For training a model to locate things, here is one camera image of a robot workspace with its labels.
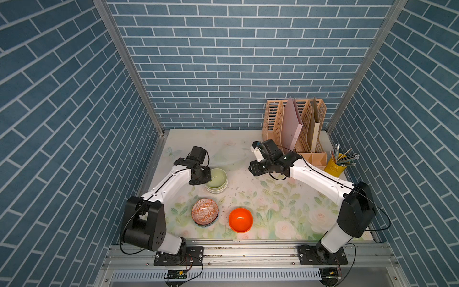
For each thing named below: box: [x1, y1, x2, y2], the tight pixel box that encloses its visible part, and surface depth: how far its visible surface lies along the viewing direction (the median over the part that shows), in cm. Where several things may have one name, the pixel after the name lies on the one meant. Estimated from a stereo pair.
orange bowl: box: [228, 206, 254, 234], surface depth 82 cm
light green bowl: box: [206, 168, 228, 190], surface depth 91 cm
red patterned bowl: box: [191, 197, 219, 227], surface depth 83 cm
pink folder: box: [281, 96, 304, 153], surface depth 96 cm
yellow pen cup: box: [323, 153, 348, 178], surface depth 96 cm
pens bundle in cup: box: [329, 143, 360, 167], surface depth 96 cm
